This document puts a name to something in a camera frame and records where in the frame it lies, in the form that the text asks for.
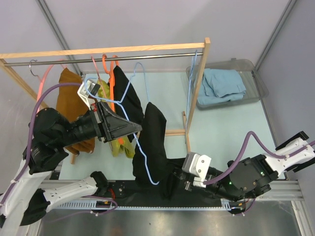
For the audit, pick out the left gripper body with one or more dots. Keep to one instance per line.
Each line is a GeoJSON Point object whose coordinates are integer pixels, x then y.
{"type": "Point", "coordinates": [99, 121]}

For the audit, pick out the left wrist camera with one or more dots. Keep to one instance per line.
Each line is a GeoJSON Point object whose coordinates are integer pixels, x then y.
{"type": "Point", "coordinates": [87, 91]}

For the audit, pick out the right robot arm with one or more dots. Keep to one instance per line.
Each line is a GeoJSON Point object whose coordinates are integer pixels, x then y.
{"type": "Point", "coordinates": [246, 178]}

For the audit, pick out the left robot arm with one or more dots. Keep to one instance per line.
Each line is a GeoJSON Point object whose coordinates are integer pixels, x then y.
{"type": "Point", "coordinates": [25, 202]}

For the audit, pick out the black trousers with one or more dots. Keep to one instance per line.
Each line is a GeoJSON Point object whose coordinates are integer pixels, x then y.
{"type": "Point", "coordinates": [150, 163]}
{"type": "Point", "coordinates": [131, 102]}

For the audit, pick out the metal clothes rail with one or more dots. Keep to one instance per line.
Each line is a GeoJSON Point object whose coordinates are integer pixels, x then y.
{"type": "Point", "coordinates": [76, 61]}

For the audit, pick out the yellow trousers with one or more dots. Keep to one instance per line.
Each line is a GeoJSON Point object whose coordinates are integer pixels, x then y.
{"type": "Point", "coordinates": [121, 145]}

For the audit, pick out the pink plastic hanger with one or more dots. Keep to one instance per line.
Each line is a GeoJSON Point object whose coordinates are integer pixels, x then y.
{"type": "Point", "coordinates": [42, 81]}

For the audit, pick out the brown trousers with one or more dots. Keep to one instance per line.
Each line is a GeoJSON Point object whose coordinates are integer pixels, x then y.
{"type": "Point", "coordinates": [70, 105]}

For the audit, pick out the light blue wire hanger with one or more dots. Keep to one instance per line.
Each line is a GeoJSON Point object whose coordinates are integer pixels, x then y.
{"type": "Point", "coordinates": [193, 61]}

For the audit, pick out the orange plastic hanger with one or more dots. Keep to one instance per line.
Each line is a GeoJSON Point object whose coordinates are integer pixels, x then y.
{"type": "Point", "coordinates": [111, 83]}

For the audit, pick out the pink wire hanger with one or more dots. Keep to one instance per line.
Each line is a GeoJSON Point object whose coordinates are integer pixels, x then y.
{"type": "Point", "coordinates": [96, 68]}

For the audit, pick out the light blue trousers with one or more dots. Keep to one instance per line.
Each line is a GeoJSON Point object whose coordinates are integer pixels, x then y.
{"type": "Point", "coordinates": [220, 86]}

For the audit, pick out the black trousers on orange hanger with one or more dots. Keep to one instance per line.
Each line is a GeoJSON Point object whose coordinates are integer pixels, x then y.
{"type": "Point", "coordinates": [131, 102]}

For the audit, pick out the white cable duct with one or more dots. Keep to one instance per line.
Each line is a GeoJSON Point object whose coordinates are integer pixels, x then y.
{"type": "Point", "coordinates": [94, 204]}

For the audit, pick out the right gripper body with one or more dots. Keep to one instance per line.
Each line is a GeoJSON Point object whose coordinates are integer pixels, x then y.
{"type": "Point", "coordinates": [186, 178]}

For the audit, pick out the clear plastic bin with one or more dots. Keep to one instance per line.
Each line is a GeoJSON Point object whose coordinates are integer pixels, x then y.
{"type": "Point", "coordinates": [255, 87]}

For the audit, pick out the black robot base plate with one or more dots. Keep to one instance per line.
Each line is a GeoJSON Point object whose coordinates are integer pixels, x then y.
{"type": "Point", "coordinates": [129, 194]}

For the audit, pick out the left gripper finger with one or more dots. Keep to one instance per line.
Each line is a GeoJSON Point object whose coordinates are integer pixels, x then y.
{"type": "Point", "coordinates": [115, 132]}
{"type": "Point", "coordinates": [108, 116]}

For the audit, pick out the wooden clothes rack frame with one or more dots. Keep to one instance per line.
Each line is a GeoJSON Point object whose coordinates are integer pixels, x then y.
{"type": "Point", "coordinates": [205, 46]}

